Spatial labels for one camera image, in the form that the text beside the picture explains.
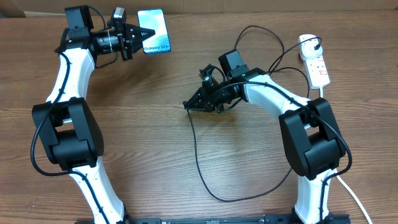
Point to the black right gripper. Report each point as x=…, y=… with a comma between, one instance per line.
x=208, y=102

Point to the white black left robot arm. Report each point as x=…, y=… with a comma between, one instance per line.
x=68, y=140

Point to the black Galaxy smartphone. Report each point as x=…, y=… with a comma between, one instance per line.
x=154, y=19

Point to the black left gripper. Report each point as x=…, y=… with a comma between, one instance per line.
x=130, y=38

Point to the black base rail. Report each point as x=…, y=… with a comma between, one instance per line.
x=266, y=219

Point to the white power strip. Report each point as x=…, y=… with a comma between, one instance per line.
x=317, y=73

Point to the white charger plug adapter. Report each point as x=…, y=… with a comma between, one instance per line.
x=310, y=47

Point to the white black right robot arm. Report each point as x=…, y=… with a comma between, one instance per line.
x=311, y=137

